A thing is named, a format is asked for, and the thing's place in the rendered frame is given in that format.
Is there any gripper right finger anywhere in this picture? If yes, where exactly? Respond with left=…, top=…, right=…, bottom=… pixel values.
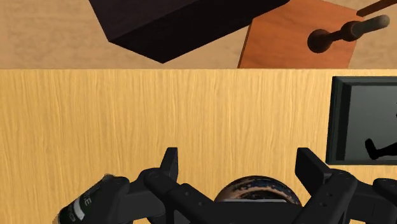
left=293, top=147, right=397, bottom=224

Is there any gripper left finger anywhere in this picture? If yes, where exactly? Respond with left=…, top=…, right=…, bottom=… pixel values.
left=104, top=147, right=218, bottom=224

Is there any dark mottled round ball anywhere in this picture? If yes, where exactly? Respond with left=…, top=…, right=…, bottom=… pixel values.
left=214, top=175, right=303, bottom=207

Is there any black can with white label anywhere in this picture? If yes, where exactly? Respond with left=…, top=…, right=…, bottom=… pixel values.
left=57, top=173, right=109, bottom=224

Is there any dark lamp with grey shade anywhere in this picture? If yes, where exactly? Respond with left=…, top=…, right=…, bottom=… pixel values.
left=307, top=14, right=391, bottom=54

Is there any orange-brown wooden side table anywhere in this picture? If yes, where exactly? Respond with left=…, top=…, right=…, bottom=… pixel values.
left=237, top=0, right=365, bottom=69

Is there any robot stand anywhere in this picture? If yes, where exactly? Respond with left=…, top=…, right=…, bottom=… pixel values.
left=88, top=0, right=291, bottom=64

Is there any dark picture frame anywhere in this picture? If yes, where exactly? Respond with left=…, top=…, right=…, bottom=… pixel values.
left=325, top=76, right=397, bottom=166

